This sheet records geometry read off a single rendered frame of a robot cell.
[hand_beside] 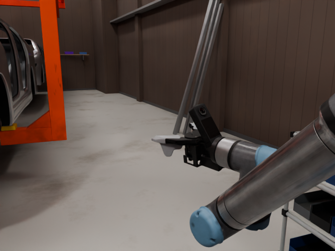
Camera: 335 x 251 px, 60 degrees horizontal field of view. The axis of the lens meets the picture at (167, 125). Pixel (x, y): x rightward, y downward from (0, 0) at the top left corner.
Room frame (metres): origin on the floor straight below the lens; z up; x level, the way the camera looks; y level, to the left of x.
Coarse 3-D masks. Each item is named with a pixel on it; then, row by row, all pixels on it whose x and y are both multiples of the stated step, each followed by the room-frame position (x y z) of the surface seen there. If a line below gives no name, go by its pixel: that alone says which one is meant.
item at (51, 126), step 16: (48, 0) 3.23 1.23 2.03; (48, 16) 3.22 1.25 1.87; (48, 32) 3.22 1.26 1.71; (48, 48) 3.21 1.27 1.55; (48, 64) 3.21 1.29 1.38; (48, 80) 3.20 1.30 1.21; (48, 96) 3.20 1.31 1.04; (48, 112) 3.21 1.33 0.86; (64, 112) 3.25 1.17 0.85; (16, 128) 3.15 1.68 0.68; (32, 128) 3.15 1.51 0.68; (48, 128) 3.19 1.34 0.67; (64, 128) 3.25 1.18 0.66
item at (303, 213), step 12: (312, 192) 1.78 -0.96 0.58; (324, 192) 1.81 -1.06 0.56; (288, 204) 1.73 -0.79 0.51; (300, 204) 1.73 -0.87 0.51; (312, 204) 1.61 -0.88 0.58; (324, 204) 1.62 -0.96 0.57; (288, 216) 1.70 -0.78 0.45; (300, 216) 1.65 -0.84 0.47; (312, 216) 1.59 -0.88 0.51; (324, 216) 1.56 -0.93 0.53; (312, 228) 1.54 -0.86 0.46; (324, 228) 1.50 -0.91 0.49; (300, 240) 1.76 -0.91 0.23; (312, 240) 1.79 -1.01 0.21; (324, 240) 1.44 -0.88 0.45
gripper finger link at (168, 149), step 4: (156, 136) 0.79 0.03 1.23; (160, 136) 0.78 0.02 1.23; (164, 136) 0.77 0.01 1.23; (168, 136) 0.77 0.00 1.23; (172, 136) 0.76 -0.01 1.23; (176, 136) 0.76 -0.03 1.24; (152, 140) 0.79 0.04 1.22; (156, 140) 0.78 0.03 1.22; (160, 140) 0.77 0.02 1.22; (164, 140) 0.76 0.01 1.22; (164, 144) 0.77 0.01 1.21; (168, 144) 0.77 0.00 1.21; (172, 144) 0.76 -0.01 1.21; (176, 144) 0.76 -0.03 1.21; (164, 148) 0.77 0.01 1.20; (168, 148) 0.77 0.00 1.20; (172, 148) 0.76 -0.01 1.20; (176, 148) 0.76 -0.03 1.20; (180, 148) 0.76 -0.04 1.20; (164, 152) 0.77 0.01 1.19; (168, 152) 0.77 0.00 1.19; (172, 152) 0.77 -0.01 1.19; (168, 156) 0.77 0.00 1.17
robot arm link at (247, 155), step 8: (240, 144) 0.64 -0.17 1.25; (248, 144) 0.63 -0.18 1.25; (256, 144) 0.62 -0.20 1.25; (232, 152) 0.63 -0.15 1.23; (240, 152) 0.62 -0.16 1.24; (248, 152) 0.61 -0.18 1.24; (256, 152) 0.59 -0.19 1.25; (264, 152) 0.59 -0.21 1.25; (272, 152) 0.58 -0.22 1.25; (232, 160) 0.63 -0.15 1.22; (240, 160) 0.61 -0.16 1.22; (248, 160) 0.60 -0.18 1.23; (256, 160) 0.58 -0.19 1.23; (232, 168) 0.64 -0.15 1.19; (240, 168) 0.61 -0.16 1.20; (248, 168) 0.59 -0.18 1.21; (240, 176) 0.62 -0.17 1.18
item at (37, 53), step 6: (6, 42) 10.14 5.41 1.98; (30, 42) 10.31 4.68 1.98; (36, 42) 9.91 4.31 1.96; (36, 48) 8.93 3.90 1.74; (42, 48) 10.59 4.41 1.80; (36, 54) 8.19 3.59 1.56; (42, 54) 9.81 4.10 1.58; (36, 60) 7.95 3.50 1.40; (42, 60) 8.84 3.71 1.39; (36, 66) 7.88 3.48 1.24; (42, 66) 8.66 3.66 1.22; (36, 72) 7.85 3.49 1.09; (42, 72) 8.78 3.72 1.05; (36, 78) 7.84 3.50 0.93; (42, 78) 8.81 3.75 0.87
